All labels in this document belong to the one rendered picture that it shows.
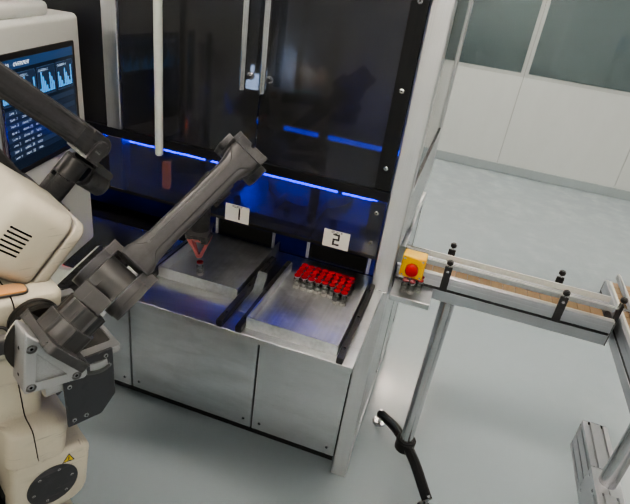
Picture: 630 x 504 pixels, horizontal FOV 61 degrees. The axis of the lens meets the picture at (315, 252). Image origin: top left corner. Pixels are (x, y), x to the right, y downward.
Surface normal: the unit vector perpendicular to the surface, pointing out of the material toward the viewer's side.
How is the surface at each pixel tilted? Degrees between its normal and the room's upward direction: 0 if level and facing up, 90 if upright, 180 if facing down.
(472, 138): 90
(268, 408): 90
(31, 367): 90
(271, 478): 0
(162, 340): 90
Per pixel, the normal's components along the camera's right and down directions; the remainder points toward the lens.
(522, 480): 0.13, -0.87
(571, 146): -0.30, 0.42
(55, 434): 0.68, 0.43
